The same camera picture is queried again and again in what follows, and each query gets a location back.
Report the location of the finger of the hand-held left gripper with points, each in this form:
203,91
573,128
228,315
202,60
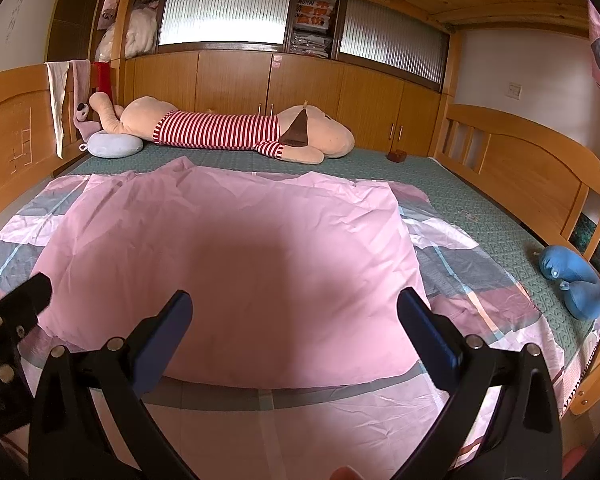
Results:
25,305

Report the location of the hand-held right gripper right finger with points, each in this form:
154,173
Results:
427,340

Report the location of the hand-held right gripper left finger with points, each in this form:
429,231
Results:
162,345

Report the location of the pink jacket with black stripes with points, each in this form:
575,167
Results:
240,260

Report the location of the person's right hand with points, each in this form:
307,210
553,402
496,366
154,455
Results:
347,474

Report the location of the pink grey plaid bed sheet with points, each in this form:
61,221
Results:
480,300

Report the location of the green patterned bed mat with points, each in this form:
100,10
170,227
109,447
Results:
460,195

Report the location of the blue plush neck pillow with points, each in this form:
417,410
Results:
580,290

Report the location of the light blue neck pillow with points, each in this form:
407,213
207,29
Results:
112,144

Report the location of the small brown box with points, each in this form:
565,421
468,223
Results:
396,156

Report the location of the purple plush toy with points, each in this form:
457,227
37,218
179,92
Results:
85,120

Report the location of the coral pink cloth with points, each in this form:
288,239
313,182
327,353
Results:
577,465

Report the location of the white towel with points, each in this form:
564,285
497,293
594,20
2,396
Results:
57,100

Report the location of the large plush dog striped shirt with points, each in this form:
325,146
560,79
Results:
215,130

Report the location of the pink towel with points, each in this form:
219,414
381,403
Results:
80,85

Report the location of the red cloth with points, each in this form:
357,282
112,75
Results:
102,80

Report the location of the wooden cabinet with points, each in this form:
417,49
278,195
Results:
230,85

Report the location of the wooden shelf unit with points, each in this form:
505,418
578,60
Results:
70,20

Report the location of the ribbed glass pane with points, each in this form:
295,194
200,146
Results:
390,45
222,15

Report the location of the pink printed bag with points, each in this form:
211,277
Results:
109,5

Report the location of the stack of folded bags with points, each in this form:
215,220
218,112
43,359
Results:
312,25

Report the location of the wooden bed frame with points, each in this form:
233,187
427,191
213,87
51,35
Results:
520,175

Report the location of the white wall socket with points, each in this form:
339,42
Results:
515,91

